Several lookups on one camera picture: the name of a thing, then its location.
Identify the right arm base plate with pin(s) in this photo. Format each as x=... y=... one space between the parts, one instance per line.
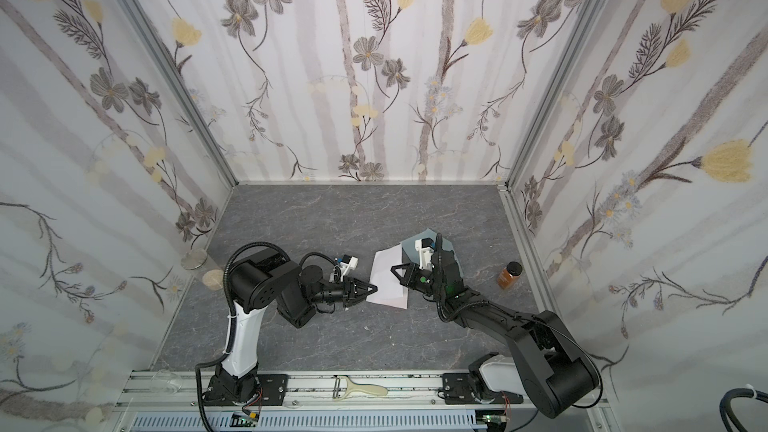
x=466 y=388

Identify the cream plastic peeler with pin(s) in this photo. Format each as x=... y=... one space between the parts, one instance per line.
x=344 y=386

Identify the light green envelope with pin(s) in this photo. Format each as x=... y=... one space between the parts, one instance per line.
x=444 y=260

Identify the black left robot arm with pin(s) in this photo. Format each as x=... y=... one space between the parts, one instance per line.
x=256 y=276

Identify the white floral letter paper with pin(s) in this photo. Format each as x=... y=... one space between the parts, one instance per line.
x=389 y=290

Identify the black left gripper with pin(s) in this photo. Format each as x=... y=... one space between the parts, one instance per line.
x=349 y=292

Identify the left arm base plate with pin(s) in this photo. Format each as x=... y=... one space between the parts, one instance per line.
x=224 y=389

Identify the white slotted cable duct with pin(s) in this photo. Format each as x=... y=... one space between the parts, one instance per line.
x=414 y=420

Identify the aluminium mounting rail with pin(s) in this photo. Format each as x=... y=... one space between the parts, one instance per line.
x=304 y=391

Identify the amber bottle black cap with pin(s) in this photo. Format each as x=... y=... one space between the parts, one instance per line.
x=509 y=275

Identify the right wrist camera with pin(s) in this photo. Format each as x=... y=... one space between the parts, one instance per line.
x=425 y=249

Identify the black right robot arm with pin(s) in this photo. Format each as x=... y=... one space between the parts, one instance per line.
x=553 y=370

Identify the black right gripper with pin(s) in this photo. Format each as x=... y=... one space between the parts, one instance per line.
x=422 y=279

